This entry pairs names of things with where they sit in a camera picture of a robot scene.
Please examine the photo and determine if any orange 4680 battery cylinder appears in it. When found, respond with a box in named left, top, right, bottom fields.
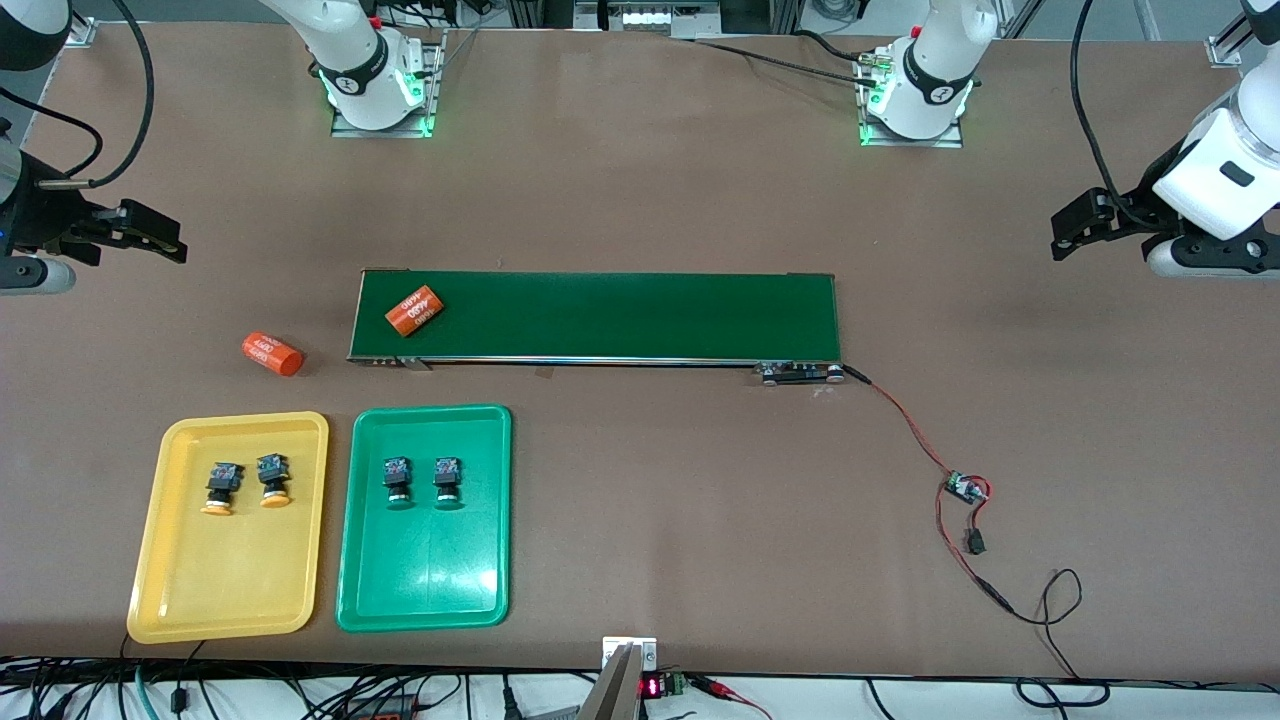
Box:
left=385, top=284, right=445, bottom=337
left=242, top=332, right=305, bottom=377

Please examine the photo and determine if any yellow mushroom push button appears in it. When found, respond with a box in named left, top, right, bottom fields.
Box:
left=257, top=452, right=292, bottom=508
left=200, top=462, right=244, bottom=518

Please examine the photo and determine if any yellow plastic tray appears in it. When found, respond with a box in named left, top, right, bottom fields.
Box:
left=127, top=411, right=330, bottom=644

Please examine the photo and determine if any green plastic tray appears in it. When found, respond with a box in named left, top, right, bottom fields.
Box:
left=336, top=404, right=513, bottom=633

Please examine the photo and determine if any green conveyor belt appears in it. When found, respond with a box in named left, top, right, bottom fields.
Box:
left=347, top=268, right=846, bottom=386

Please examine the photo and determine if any red clip lead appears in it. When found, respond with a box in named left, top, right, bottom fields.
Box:
left=690, top=675, right=773, bottom=720

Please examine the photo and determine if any grey metal pole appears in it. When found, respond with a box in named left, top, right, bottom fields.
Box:
left=578, top=643, right=646, bottom=720

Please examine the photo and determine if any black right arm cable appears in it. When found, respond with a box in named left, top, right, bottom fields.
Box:
left=0, top=0, right=156, bottom=189

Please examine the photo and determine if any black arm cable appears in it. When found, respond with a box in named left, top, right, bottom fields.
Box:
left=0, top=0, right=156, bottom=189
left=1068, top=0, right=1131, bottom=221

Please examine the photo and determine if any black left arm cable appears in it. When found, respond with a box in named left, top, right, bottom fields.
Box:
left=1068, top=0, right=1131, bottom=221

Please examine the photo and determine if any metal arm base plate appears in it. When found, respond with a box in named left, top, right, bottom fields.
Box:
left=856, top=45, right=966, bottom=149
left=330, top=30, right=447, bottom=139

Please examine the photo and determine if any red black wire pair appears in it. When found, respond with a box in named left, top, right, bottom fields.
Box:
left=840, top=363, right=959, bottom=481
left=935, top=490, right=1013, bottom=613

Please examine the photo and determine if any black cable on table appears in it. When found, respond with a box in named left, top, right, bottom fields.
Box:
left=685, top=30, right=881, bottom=89

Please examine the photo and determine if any thin black looped cable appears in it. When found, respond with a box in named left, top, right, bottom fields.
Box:
left=1005, top=568, right=1111, bottom=709

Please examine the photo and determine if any metal frame device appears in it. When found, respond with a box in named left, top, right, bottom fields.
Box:
left=573, top=0, right=723, bottom=39

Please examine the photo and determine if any small metal bracket plate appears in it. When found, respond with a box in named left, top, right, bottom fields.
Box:
left=602, top=636, right=659, bottom=673

